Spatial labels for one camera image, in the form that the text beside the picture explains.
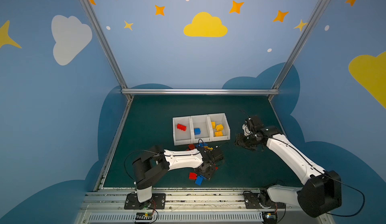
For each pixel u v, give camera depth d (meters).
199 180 0.81
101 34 0.84
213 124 1.00
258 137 0.59
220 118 1.05
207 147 0.90
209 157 0.63
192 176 0.82
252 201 0.74
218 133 0.98
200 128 1.02
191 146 0.94
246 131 0.71
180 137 0.98
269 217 0.73
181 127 1.01
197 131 1.01
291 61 0.98
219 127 1.01
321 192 0.40
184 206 0.74
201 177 0.80
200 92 1.29
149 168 0.45
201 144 0.93
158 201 0.74
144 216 0.73
